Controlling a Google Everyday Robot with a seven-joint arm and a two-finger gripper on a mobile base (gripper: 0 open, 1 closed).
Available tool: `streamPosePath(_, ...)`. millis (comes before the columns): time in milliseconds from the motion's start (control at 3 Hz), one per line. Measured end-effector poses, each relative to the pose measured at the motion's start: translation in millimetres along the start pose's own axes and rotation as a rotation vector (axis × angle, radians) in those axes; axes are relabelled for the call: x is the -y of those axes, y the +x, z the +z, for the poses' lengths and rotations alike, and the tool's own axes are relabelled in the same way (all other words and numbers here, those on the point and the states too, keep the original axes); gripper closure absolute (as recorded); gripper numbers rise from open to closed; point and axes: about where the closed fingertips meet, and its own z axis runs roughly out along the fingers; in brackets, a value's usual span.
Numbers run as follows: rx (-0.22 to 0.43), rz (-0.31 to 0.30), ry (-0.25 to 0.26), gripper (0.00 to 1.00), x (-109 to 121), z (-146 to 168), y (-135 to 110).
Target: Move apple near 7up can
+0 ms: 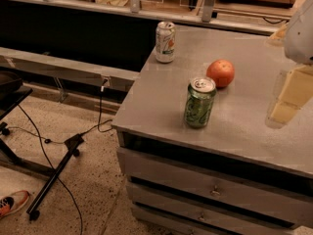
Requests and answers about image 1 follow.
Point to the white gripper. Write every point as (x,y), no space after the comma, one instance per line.
(300,36)

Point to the red-orange apple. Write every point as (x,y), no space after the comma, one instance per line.
(222,72)

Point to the green 7up can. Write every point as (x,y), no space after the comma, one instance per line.
(200,99)

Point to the white soda can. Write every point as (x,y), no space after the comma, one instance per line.
(165,42)

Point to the grey drawer cabinet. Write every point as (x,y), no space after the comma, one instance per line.
(236,175)

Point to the black metal stand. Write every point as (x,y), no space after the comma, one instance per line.
(10,160)

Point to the grey bench shelf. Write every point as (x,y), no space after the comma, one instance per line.
(96,75)

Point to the black desk edge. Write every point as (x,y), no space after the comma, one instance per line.
(12,92)

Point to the orange white sneaker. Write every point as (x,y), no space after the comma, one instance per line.
(13,203)

